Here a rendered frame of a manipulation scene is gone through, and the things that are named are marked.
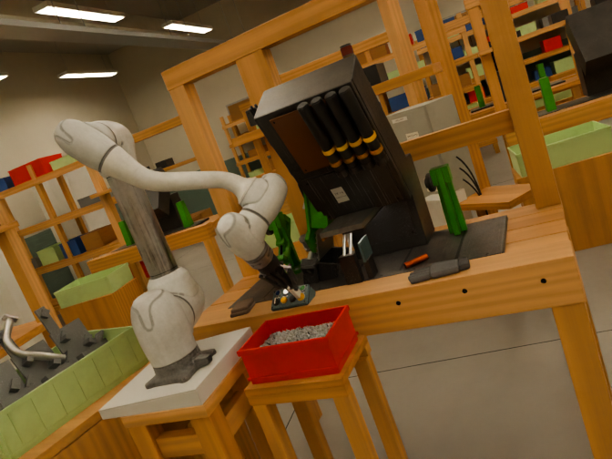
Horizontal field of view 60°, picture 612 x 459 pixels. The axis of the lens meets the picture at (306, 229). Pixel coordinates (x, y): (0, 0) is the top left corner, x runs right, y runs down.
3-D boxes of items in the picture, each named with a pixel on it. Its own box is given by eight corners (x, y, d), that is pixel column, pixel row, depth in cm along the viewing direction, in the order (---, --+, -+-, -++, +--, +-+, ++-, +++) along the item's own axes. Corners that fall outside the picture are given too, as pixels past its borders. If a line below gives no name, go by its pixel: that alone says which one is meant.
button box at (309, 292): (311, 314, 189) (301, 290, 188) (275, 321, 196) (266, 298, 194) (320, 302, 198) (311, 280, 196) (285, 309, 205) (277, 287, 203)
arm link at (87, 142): (110, 140, 157) (128, 138, 170) (56, 107, 156) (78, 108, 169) (91, 178, 160) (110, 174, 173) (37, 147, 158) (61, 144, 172)
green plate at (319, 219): (328, 241, 203) (323, 188, 197) (308, 241, 207) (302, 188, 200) (338, 232, 214) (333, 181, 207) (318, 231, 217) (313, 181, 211)
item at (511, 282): (586, 302, 153) (574, 255, 150) (184, 364, 219) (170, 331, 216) (582, 283, 165) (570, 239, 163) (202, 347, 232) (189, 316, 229)
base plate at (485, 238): (504, 258, 172) (502, 252, 171) (229, 312, 220) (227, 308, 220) (508, 219, 209) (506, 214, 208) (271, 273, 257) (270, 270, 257)
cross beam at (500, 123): (515, 131, 210) (508, 109, 209) (244, 211, 267) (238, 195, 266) (515, 129, 215) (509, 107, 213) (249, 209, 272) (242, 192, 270)
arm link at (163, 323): (143, 374, 165) (112, 312, 162) (162, 350, 183) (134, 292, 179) (190, 357, 163) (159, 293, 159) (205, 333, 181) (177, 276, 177)
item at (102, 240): (163, 294, 712) (92, 132, 669) (27, 331, 796) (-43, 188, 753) (182, 279, 762) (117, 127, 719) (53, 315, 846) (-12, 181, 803)
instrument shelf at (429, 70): (433, 75, 195) (430, 64, 194) (234, 147, 234) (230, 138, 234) (443, 71, 217) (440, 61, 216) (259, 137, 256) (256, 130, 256)
